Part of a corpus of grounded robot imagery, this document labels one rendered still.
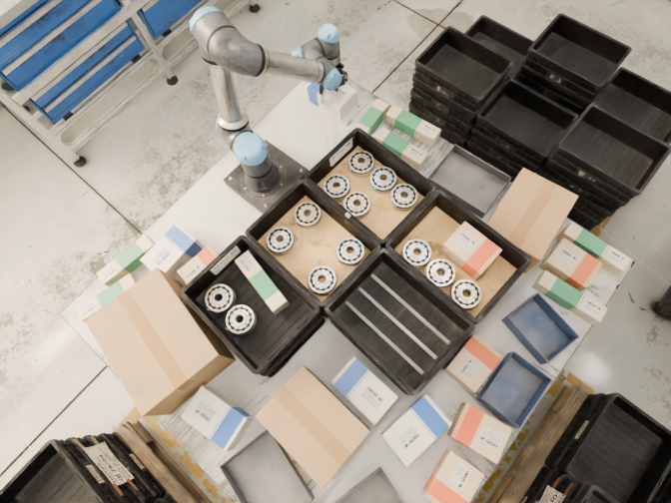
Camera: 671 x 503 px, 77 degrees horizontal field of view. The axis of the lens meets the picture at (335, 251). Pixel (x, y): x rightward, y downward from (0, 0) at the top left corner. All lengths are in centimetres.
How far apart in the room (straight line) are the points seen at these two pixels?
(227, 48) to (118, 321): 97
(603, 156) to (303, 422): 181
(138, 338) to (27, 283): 159
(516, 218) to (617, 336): 118
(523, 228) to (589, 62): 128
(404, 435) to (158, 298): 95
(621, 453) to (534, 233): 107
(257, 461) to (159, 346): 52
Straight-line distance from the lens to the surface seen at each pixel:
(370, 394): 150
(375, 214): 161
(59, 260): 304
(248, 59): 139
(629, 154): 246
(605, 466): 227
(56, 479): 221
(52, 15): 282
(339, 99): 195
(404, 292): 152
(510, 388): 167
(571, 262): 176
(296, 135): 197
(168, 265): 175
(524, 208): 169
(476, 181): 187
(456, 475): 156
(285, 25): 348
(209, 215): 187
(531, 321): 173
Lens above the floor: 229
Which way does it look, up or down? 70 degrees down
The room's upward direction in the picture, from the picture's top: 11 degrees counter-clockwise
